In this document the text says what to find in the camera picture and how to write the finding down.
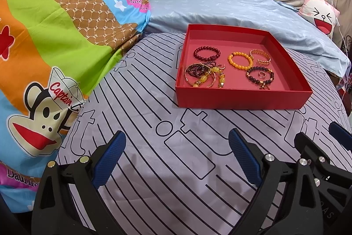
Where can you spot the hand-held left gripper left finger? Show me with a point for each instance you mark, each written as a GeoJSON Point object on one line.
{"type": "Point", "coordinates": [110, 158]}

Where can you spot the dark metal chair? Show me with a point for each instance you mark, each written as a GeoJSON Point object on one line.
{"type": "Point", "coordinates": [348, 42]}

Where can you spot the light blue blanket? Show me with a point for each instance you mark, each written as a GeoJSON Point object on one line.
{"type": "Point", "coordinates": [220, 6]}

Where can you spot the pink cartoon face pillow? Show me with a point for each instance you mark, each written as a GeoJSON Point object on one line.
{"type": "Point", "coordinates": [321, 20]}

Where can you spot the cartoon monkey printed blanket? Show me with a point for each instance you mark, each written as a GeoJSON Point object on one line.
{"type": "Point", "coordinates": [55, 31]}

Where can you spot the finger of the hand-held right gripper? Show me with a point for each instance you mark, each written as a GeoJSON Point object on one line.
{"type": "Point", "coordinates": [305, 142]}
{"type": "Point", "coordinates": [338, 129]}

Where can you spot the thin gold bangle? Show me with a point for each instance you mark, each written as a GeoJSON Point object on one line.
{"type": "Point", "coordinates": [187, 80]}

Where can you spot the red jewelry box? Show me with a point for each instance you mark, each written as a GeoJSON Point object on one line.
{"type": "Point", "coordinates": [233, 98]}

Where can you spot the patterned pink cloth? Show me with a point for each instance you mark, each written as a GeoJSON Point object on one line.
{"type": "Point", "coordinates": [347, 86]}

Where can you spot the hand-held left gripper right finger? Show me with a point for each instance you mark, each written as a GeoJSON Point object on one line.
{"type": "Point", "coordinates": [243, 158]}

